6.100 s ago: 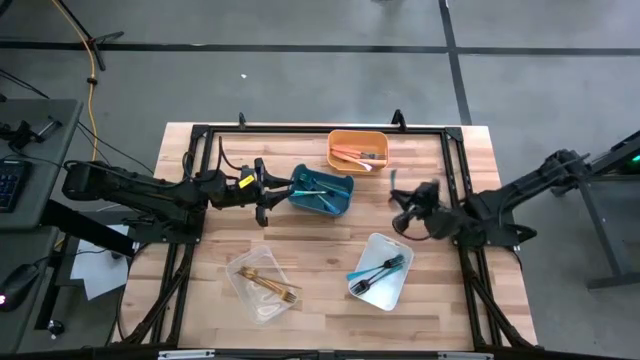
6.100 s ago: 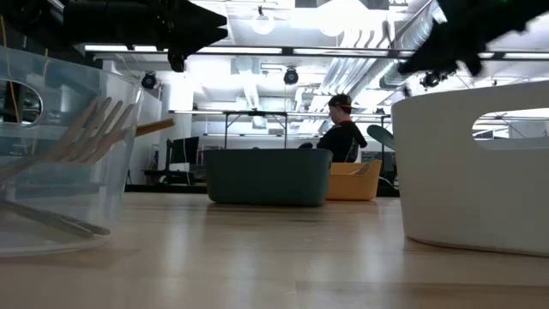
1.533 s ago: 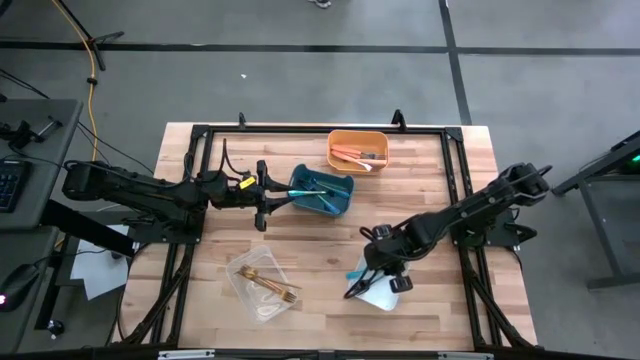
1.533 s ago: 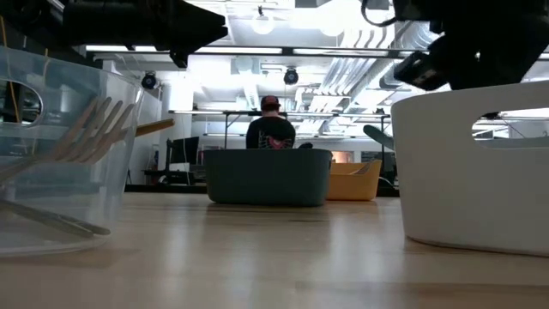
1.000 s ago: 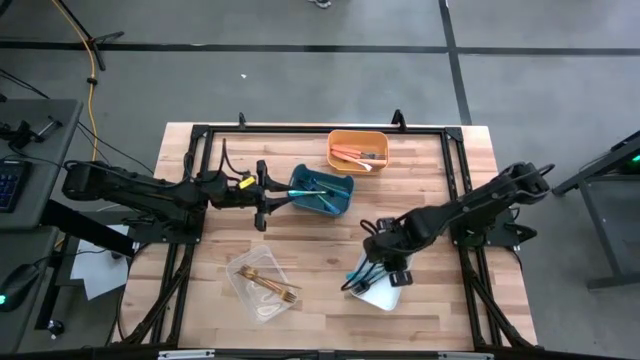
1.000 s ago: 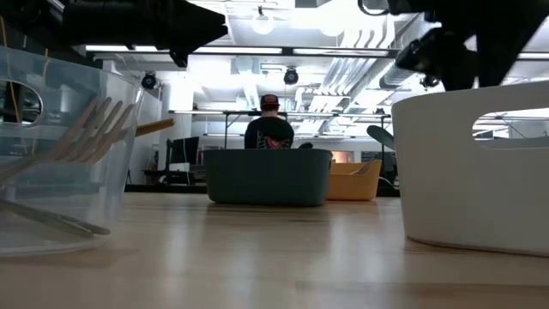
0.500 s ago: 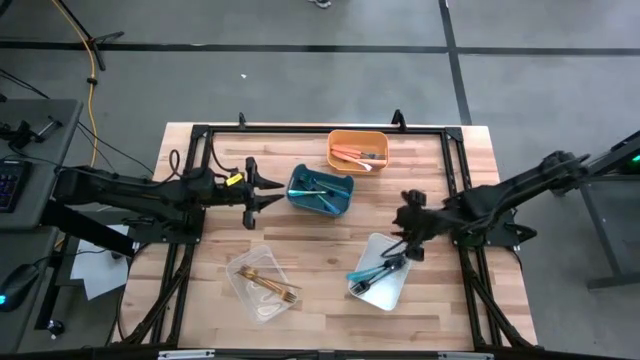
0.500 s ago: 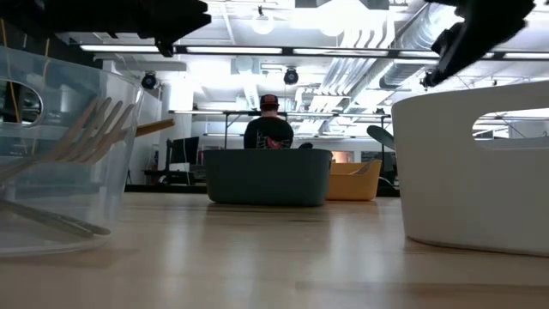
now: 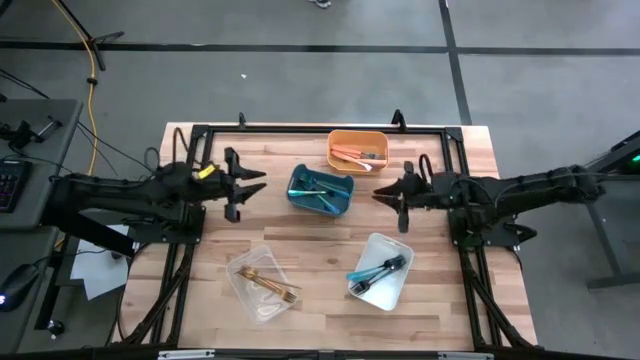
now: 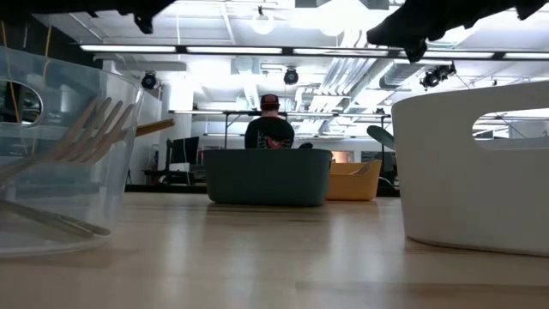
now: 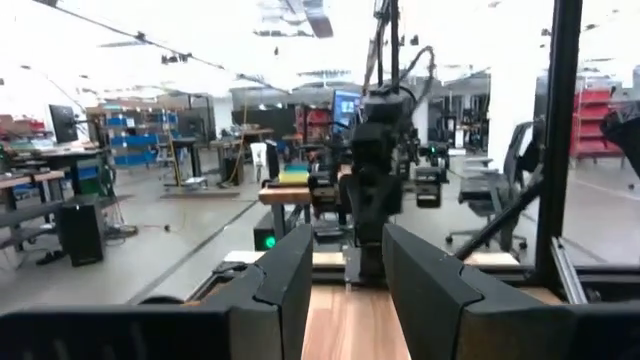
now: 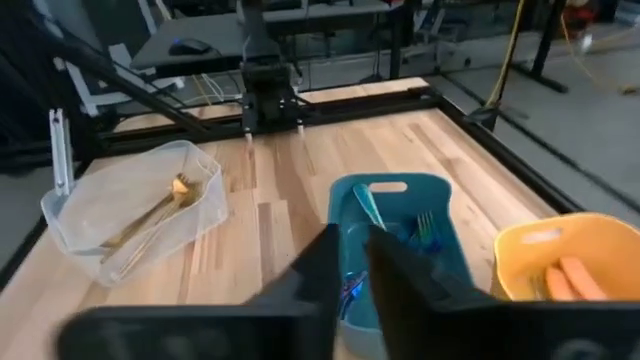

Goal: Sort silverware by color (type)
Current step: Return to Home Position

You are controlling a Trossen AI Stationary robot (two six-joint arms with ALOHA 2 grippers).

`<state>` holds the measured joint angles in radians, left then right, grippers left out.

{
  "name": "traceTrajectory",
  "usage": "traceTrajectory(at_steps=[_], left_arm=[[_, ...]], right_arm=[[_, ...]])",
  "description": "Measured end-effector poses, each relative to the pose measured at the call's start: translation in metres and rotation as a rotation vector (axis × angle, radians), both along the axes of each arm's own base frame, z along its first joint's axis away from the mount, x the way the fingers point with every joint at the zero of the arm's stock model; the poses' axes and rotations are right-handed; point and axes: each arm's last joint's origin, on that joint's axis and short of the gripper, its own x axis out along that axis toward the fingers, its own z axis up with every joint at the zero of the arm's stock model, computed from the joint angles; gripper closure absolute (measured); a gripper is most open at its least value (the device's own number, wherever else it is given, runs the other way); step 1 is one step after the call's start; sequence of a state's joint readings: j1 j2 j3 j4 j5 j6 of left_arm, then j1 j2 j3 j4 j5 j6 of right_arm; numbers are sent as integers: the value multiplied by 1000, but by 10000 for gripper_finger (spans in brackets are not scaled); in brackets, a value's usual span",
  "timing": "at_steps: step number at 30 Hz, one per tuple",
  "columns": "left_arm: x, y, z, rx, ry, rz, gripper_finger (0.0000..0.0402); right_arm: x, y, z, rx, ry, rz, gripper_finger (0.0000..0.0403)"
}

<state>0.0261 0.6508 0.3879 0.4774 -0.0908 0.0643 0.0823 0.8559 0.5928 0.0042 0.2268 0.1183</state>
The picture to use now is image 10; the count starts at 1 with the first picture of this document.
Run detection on thin brown stick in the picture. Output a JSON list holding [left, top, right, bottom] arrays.
[[133, 118, 176, 138]]

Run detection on gold fork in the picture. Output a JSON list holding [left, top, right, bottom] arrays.
[[0, 198, 112, 239], [0, 96, 136, 184]]

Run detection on teal plastic bin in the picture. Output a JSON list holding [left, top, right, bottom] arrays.
[[202, 148, 334, 208]]

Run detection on round white pendant lamp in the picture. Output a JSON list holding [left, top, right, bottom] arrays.
[[250, 4, 276, 36]]

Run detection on black track light cluster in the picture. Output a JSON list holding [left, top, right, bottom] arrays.
[[419, 63, 457, 89]]

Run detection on person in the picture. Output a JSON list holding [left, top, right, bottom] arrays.
[[244, 93, 296, 150]]

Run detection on orange plastic bin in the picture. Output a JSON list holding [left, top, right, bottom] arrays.
[[325, 160, 383, 202]]

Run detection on clear plastic bin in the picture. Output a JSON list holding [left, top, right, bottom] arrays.
[[0, 45, 146, 258]]

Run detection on black aluminium table frame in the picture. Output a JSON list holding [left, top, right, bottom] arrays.
[[124, 183, 401, 198]]

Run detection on black computer monitor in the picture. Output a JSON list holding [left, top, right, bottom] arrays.
[[168, 136, 201, 167]]

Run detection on dark office desk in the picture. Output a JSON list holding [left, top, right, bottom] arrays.
[[143, 168, 207, 186]]

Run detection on white plastic bin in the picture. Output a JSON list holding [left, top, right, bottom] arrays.
[[390, 80, 549, 258]]

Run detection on long ceiling light strip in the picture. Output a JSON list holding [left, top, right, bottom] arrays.
[[293, 47, 389, 57], [186, 45, 283, 55], [79, 44, 177, 53], [422, 51, 494, 59], [504, 51, 549, 60]]

